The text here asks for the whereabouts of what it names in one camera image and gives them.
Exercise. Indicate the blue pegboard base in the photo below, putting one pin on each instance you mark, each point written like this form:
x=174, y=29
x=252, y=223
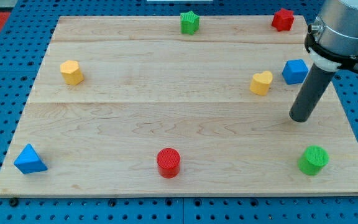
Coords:
x=23, y=43

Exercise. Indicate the yellow hexagon block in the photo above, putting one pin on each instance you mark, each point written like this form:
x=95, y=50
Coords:
x=71, y=72

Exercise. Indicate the blue cube block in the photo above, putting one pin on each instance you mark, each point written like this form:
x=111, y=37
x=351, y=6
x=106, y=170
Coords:
x=295, y=71

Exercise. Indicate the wooden board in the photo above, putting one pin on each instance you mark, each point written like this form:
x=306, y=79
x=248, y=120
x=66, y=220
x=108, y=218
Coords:
x=148, y=87

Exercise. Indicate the green cylinder block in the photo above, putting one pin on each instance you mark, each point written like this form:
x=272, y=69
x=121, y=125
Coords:
x=313, y=160

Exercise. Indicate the yellow heart block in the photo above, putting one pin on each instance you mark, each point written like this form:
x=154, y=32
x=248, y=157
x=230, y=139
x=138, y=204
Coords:
x=261, y=82

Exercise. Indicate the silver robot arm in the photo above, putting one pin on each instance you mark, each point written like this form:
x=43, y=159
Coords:
x=332, y=39

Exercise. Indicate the red star block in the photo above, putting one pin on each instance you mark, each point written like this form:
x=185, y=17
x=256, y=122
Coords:
x=283, y=20

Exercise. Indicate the blue triangle block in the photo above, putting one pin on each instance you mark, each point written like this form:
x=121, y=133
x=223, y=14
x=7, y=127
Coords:
x=28, y=161

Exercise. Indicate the green star block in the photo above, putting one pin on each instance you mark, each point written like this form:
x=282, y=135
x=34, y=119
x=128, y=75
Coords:
x=189, y=22

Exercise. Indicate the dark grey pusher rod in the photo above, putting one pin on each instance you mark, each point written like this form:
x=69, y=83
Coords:
x=310, y=93

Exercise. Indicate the red cylinder block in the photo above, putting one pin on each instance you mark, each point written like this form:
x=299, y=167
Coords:
x=168, y=162

